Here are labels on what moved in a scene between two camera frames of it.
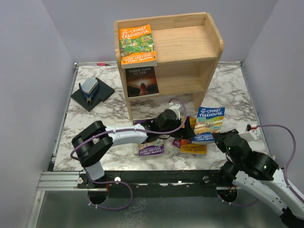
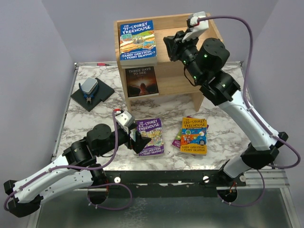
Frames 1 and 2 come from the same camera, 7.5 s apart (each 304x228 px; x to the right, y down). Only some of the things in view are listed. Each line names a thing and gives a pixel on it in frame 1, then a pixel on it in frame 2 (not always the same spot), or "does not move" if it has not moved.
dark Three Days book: (141, 81) does not move
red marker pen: (102, 64) does not move
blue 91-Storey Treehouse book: (209, 121) to (137, 40)
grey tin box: (89, 85) does not move
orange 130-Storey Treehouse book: (186, 147) does not move
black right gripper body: (223, 147) to (185, 51)
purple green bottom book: (176, 142) does not move
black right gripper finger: (219, 137) to (169, 42)
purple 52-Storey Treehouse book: (149, 147) does not move
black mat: (103, 92) does not move
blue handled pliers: (88, 96) does not move
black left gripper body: (183, 134) to (128, 141)
